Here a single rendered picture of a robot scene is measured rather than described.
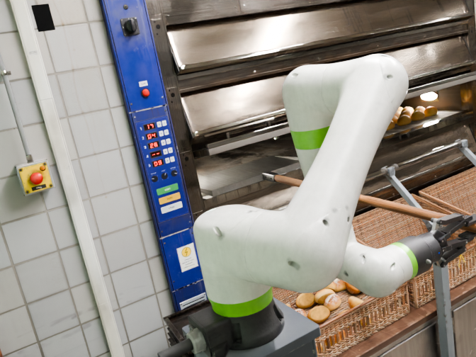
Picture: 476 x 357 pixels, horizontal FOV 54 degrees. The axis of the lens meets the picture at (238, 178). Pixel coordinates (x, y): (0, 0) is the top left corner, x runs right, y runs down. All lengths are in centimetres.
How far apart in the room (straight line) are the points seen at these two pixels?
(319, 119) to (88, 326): 127
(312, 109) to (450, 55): 194
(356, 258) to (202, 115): 102
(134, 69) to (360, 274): 112
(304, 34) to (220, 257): 153
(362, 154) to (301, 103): 25
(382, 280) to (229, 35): 127
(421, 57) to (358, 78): 181
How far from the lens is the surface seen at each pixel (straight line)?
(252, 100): 203
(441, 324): 216
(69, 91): 177
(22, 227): 179
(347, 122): 88
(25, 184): 169
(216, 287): 87
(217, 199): 198
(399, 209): 151
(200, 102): 193
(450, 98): 317
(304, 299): 217
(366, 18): 247
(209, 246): 83
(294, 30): 218
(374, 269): 109
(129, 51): 180
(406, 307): 210
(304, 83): 104
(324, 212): 76
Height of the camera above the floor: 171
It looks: 14 degrees down
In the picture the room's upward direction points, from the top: 11 degrees counter-clockwise
